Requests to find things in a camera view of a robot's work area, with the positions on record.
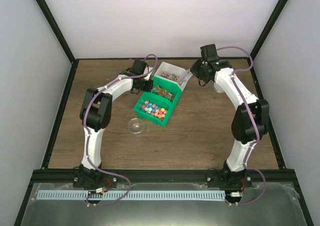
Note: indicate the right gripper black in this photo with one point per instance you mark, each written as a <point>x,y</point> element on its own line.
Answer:
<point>194,70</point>

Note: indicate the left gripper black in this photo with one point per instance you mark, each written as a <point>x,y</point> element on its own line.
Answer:
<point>149,87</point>

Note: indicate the green bin candies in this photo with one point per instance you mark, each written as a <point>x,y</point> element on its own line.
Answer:
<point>166,89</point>
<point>154,108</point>

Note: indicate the white bin striped candies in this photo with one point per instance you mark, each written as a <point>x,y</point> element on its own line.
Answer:
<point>171,73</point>

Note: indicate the lilac slotted plastic scoop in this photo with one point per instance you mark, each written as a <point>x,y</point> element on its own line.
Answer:
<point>185,76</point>

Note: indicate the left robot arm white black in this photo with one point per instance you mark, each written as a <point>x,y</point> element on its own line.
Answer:
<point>96,111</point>

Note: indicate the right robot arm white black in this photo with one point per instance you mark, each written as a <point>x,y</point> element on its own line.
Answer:
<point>251,120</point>

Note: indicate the round grey metal lid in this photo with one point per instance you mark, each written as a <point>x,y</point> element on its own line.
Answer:
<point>218,88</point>

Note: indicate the clear plastic round container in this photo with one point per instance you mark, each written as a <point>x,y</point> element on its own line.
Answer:
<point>136,126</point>

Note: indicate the light blue slotted cable duct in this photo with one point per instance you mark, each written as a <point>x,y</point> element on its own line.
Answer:
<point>212,195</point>

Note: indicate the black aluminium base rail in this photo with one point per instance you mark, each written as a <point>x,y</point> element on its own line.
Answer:
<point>211,177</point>

